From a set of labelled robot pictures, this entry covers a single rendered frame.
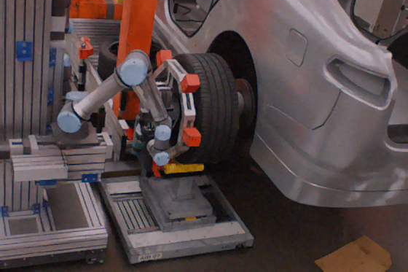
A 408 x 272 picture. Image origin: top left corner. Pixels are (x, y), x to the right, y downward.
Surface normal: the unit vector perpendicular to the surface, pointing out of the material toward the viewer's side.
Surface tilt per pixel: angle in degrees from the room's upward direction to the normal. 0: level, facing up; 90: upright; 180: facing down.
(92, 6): 90
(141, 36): 90
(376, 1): 90
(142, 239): 0
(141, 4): 90
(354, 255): 2
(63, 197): 0
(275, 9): 81
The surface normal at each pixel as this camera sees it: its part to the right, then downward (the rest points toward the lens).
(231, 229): 0.16, -0.85
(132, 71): 0.05, 0.43
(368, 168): 0.04, 0.68
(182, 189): 0.36, 0.52
